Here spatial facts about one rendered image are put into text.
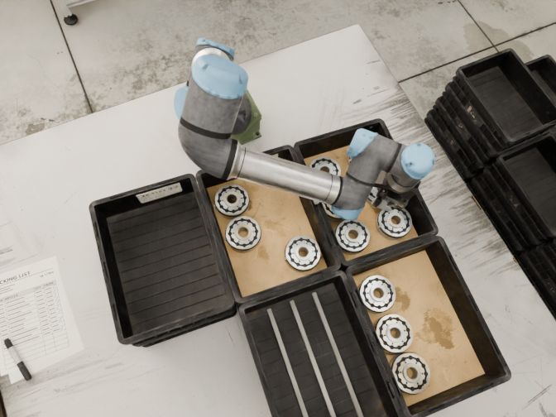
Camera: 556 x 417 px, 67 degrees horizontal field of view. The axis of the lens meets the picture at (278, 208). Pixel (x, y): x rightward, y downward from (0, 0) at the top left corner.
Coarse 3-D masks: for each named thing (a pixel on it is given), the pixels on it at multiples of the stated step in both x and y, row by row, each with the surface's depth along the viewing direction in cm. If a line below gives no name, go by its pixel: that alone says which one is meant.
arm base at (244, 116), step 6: (246, 96) 140; (246, 102) 139; (240, 108) 137; (246, 108) 138; (240, 114) 139; (246, 114) 139; (240, 120) 138; (246, 120) 139; (234, 126) 139; (240, 126) 140; (246, 126) 141; (234, 132) 142; (240, 132) 143
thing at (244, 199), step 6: (228, 186) 126; (234, 186) 126; (240, 186) 126; (222, 192) 126; (240, 192) 126; (246, 192) 126; (216, 198) 125; (222, 198) 125; (240, 198) 125; (246, 198) 125; (216, 204) 124; (222, 204) 124; (240, 204) 124; (246, 204) 124; (222, 210) 123; (228, 210) 124; (234, 210) 124; (240, 210) 124
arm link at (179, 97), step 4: (188, 84) 126; (180, 88) 127; (184, 88) 126; (176, 92) 128; (180, 92) 127; (184, 92) 126; (176, 96) 129; (180, 96) 127; (184, 96) 126; (176, 100) 129; (180, 100) 128; (184, 100) 127; (176, 104) 130; (180, 104) 128; (176, 108) 130; (180, 108) 129; (176, 112) 130; (180, 112) 129; (180, 116) 129
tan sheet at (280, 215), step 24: (216, 192) 129; (264, 192) 129; (216, 216) 126; (264, 216) 127; (288, 216) 127; (264, 240) 124; (288, 240) 124; (240, 264) 121; (264, 264) 122; (240, 288) 119; (264, 288) 119
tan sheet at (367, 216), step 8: (328, 152) 136; (336, 152) 136; (344, 152) 136; (304, 160) 134; (312, 160) 134; (336, 160) 135; (344, 160) 135; (344, 168) 134; (368, 208) 129; (376, 208) 130; (360, 216) 128; (368, 216) 129; (336, 224) 127; (368, 224) 128; (376, 232) 127; (408, 232) 127; (416, 232) 128; (376, 240) 126; (384, 240) 126; (392, 240) 126; (400, 240) 126; (368, 248) 125; (376, 248) 125; (344, 256) 124; (352, 256) 124
